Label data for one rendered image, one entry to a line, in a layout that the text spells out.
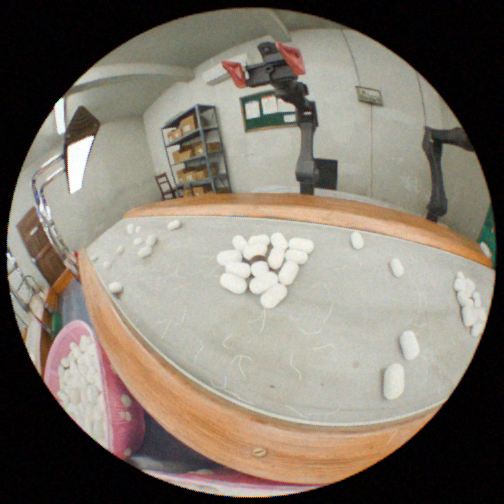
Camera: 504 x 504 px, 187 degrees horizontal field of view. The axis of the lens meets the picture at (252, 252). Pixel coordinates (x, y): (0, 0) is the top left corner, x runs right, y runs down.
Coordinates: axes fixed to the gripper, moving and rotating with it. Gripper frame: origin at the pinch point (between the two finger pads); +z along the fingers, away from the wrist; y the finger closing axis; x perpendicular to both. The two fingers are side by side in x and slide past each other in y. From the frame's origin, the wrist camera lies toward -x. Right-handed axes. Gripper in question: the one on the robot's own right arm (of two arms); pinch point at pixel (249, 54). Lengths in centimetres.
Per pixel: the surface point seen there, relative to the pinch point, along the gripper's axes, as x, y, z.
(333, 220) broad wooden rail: 32.4, 11.1, -4.6
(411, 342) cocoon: 31.3, 22.4, 17.5
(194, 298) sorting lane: 33.0, -3.0, 19.4
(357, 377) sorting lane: 33.0, 17.2, 21.1
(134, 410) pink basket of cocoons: 36, -2, 39
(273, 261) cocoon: 31.4, 4.3, 11.0
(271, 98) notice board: -59, -66, -195
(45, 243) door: -5, -425, 170
